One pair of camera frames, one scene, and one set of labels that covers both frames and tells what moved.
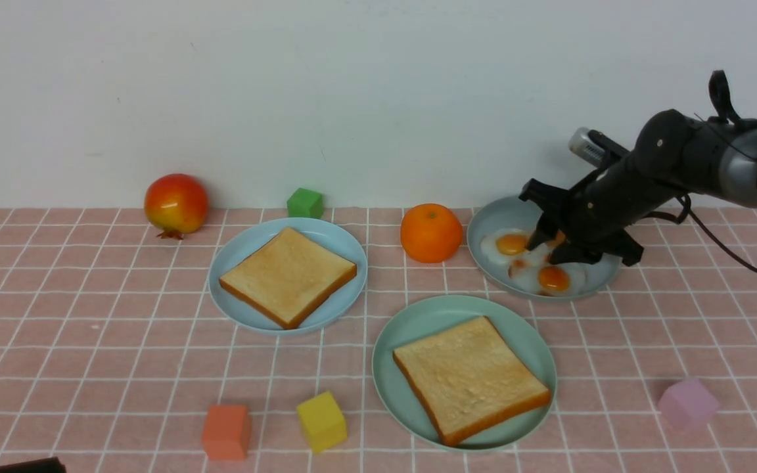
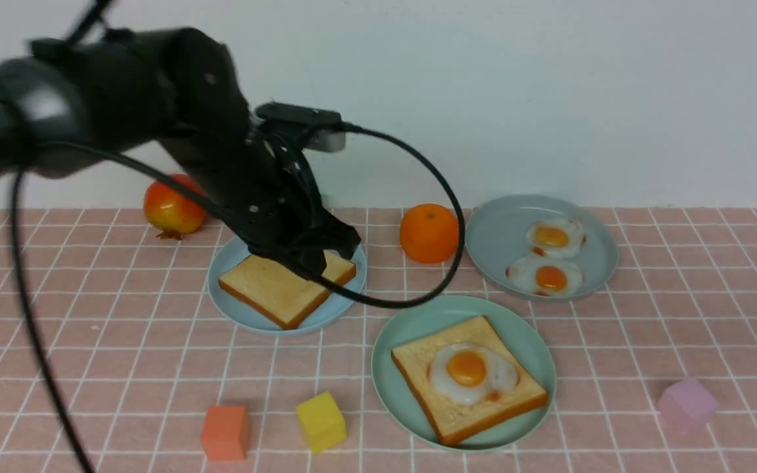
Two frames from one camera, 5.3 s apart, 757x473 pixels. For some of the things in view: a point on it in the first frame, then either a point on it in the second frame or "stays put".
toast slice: x=470 y=380 stays put
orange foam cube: x=227 y=432 stays put
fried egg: x=508 y=245 -> x=468 y=374
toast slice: x=288 y=275 stays put
